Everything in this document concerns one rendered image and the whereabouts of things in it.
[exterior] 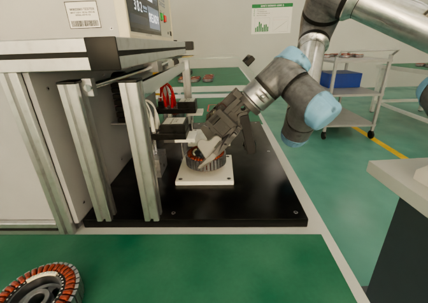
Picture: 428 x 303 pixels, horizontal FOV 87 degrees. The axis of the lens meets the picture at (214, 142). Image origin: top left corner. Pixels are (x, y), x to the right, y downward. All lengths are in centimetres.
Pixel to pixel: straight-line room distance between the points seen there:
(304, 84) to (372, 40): 634
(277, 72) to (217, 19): 539
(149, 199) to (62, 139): 20
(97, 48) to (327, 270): 50
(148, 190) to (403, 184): 64
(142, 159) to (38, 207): 25
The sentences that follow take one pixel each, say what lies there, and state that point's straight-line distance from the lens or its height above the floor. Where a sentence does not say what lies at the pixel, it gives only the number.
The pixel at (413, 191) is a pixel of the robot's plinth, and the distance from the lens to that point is 77.
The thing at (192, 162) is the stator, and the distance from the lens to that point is 60.
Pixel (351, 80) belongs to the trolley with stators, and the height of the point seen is 63.
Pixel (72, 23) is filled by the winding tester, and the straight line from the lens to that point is 56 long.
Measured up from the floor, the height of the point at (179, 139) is 88.
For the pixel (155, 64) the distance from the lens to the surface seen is 77.
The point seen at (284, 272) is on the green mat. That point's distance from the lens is 45.
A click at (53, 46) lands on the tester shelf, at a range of 42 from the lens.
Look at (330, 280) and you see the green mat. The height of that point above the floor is 75.
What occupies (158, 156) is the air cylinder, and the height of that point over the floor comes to 82.
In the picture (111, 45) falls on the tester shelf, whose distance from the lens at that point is 38.
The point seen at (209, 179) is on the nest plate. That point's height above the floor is 78.
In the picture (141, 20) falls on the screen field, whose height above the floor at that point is 116.
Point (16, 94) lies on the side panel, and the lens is 48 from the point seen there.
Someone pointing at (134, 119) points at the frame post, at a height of 99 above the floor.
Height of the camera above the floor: 110
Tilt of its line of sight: 23 degrees down
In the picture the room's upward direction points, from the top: 2 degrees counter-clockwise
